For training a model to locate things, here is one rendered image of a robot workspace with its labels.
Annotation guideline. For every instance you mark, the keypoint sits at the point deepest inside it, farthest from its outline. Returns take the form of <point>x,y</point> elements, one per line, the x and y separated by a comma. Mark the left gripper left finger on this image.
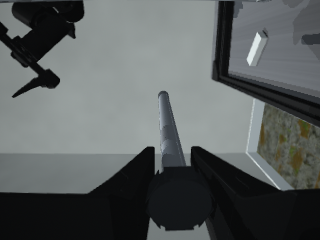
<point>115,210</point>

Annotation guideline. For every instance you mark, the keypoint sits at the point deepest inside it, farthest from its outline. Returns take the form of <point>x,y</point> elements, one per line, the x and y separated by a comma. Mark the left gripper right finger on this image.
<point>246,208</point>

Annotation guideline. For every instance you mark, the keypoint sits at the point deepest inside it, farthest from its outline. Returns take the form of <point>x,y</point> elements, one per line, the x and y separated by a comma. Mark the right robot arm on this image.
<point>32,13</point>

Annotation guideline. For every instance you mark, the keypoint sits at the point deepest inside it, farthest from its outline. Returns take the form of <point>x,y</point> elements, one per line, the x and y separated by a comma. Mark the small white rectangular block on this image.
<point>256,49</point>

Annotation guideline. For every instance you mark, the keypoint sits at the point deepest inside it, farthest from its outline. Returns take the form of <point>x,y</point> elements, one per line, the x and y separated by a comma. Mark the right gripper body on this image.
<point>37,42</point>

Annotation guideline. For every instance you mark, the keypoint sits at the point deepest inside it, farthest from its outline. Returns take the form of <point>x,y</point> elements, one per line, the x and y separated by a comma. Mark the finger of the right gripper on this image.
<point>35,82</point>

